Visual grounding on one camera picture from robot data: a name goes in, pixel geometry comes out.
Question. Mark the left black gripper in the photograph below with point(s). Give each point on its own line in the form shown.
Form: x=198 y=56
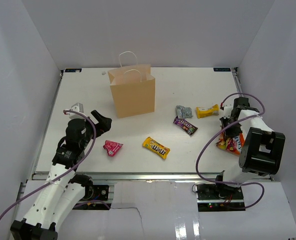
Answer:
x=104 y=124

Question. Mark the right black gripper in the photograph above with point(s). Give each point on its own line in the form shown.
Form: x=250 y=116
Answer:
x=232 y=133

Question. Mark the colourful Fox's candy bag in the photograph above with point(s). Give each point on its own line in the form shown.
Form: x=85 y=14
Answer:
x=231 y=145

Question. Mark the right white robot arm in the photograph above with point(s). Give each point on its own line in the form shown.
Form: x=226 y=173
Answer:
x=258 y=147

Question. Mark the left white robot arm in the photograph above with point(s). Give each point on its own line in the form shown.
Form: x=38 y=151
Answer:
x=63 y=188

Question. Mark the brown paper bag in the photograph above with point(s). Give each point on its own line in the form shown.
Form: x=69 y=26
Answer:
x=133 y=89

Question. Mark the pink candy packet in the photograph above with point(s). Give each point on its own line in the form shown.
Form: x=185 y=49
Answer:
x=112 y=147

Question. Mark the yellow snack bar packet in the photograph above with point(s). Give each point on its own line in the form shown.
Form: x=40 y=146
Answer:
x=206 y=112

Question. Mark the brown M&M's packet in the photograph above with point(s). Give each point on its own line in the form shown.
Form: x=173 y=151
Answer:
x=185 y=125

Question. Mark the yellow M&M's packet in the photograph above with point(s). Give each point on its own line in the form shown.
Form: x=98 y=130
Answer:
x=155 y=147

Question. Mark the silver foil snack packet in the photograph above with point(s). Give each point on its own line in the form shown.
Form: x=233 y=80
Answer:
x=184 y=112

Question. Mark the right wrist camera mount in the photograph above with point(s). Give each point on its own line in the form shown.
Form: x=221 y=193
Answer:
x=227 y=110

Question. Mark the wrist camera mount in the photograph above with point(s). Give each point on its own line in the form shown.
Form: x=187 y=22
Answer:
x=75 y=112
x=227 y=110

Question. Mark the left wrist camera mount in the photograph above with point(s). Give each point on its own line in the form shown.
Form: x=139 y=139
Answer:
x=75 y=112

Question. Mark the aluminium table frame rail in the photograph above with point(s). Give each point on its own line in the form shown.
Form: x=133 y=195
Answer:
x=142 y=176

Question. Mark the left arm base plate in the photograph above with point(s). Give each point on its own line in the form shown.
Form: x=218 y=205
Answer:
x=96 y=192

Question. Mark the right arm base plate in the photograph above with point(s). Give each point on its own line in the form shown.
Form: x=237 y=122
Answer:
x=214 y=198

